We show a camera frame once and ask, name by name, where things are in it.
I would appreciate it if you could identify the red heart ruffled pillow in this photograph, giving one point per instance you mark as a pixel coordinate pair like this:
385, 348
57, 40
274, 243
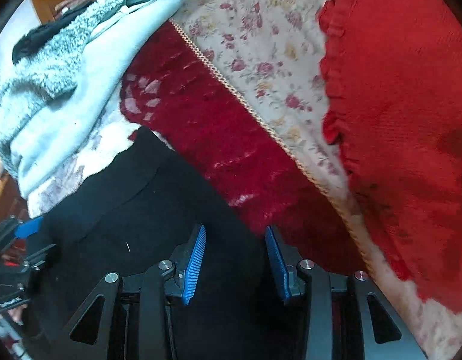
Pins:
393, 75

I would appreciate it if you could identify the red white plush blanket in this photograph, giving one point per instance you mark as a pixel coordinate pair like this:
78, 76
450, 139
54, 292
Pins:
172, 89

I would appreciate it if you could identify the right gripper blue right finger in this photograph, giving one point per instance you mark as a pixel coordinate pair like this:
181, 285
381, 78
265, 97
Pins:
283, 260

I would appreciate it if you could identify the light blue fleece jacket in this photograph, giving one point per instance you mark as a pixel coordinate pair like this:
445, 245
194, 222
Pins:
50, 101

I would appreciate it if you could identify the black garment behind jacket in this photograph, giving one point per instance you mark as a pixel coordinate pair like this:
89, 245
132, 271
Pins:
30, 43

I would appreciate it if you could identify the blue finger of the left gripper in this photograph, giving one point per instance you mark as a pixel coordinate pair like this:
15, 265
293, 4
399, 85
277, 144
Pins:
26, 229

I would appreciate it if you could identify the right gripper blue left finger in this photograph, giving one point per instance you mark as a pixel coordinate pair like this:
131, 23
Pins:
187, 259

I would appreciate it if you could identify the floral beige bed quilt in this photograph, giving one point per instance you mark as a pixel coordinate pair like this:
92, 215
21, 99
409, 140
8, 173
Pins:
269, 51

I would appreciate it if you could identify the dark wooden cabinet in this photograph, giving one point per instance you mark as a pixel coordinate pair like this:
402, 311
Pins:
29, 14

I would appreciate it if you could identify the black knit pants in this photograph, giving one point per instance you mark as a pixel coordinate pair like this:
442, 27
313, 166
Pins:
132, 215

